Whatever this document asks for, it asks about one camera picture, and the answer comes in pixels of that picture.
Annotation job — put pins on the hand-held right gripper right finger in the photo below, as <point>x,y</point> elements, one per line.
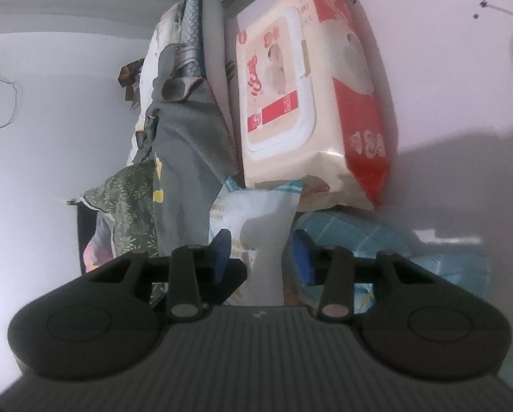
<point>303,261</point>

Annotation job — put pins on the red and cream wet wipes pack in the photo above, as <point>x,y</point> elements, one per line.
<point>282,94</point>

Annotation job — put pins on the pink quilt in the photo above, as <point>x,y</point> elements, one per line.
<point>94,253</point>

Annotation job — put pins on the white printed plastic bag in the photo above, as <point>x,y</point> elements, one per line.
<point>260,223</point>

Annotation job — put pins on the pink bed sheet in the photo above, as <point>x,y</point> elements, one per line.
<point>454,94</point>

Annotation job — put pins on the green leaf-print pillow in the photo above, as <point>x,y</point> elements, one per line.
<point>127,201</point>

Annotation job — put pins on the dark wall ornament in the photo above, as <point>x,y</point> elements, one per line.
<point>127,75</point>

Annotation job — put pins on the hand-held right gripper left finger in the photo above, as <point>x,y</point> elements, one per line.
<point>222,253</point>

